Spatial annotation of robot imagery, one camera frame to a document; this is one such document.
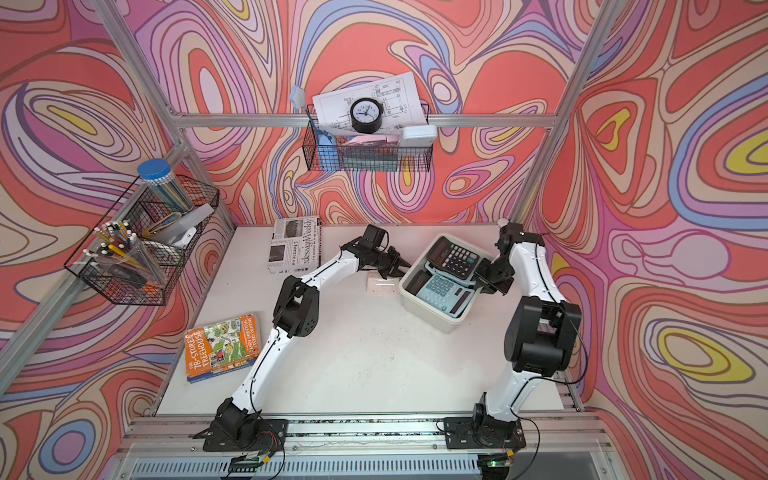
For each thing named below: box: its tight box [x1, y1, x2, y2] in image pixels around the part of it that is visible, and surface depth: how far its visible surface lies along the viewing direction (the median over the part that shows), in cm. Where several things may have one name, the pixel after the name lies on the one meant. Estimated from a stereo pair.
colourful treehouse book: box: [184, 313, 262, 384], surface depth 85 cm
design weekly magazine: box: [268, 216, 321, 273], surface depth 110 cm
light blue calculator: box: [424, 261, 477, 287], surface depth 93 cm
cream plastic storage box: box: [399, 233, 494, 334], surface depth 85 cm
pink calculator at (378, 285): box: [366, 271, 400, 295], surface depth 103 cm
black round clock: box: [350, 98, 384, 134], surface depth 80 cm
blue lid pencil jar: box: [137, 158, 193, 214], surface depth 74 cm
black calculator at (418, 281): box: [405, 270, 432, 296], surface depth 93 cm
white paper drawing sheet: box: [312, 72, 427, 135], surface depth 84 cm
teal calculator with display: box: [415, 260, 476, 318], surface depth 90 cm
